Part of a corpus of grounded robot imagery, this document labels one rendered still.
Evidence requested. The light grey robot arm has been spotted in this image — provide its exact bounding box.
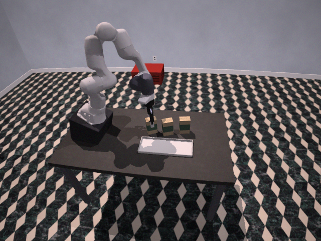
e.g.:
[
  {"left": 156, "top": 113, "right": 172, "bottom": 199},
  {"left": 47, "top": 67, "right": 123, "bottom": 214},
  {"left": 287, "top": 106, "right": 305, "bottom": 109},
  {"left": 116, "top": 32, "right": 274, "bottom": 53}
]
[{"left": 77, "top": 22, "right": 154, "bottom": 125}]

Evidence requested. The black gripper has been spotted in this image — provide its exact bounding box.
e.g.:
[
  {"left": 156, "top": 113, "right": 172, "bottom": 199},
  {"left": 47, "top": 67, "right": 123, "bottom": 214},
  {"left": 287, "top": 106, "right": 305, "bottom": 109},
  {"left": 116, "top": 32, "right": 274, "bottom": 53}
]
[{"left": 144, "top": 99, "right": 154, "bottom": 128}]

